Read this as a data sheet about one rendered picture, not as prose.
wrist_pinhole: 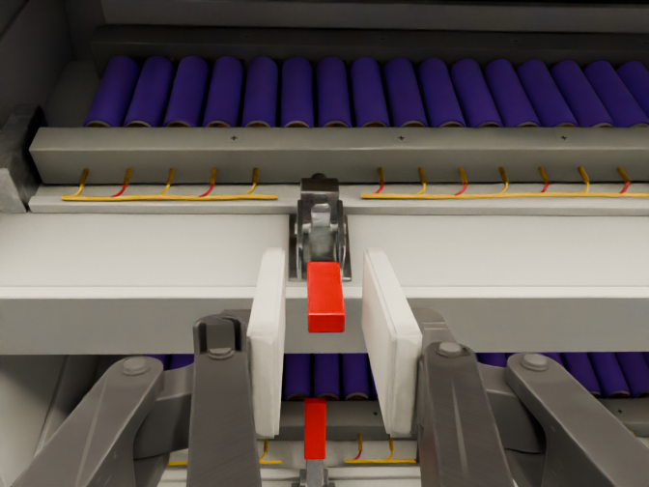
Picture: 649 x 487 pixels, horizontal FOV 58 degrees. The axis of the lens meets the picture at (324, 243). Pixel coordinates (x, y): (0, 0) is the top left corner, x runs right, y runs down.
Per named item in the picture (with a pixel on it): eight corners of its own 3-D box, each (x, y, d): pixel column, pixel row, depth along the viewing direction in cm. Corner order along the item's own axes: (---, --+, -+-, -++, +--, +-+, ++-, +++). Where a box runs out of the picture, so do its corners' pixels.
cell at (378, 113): (378, 83, 36) (389, 149, 32) (348, 83, 36) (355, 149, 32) (380, 56, 35) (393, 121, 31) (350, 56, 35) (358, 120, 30)
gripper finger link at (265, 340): (278, 441, 15) (248, 442, 15) (285, 324, 22) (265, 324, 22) (277, 333, 14) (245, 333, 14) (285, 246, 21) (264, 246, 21)
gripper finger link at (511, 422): (435, 397, 13) (569, 396, 13) (398, 305, 18) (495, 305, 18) (430, 456, 13) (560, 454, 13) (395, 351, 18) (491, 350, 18)
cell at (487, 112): (476, 84, 37) (500, 149, 32) (446, 84, 36) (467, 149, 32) (482, 58, 35) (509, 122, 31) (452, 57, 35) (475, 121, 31)
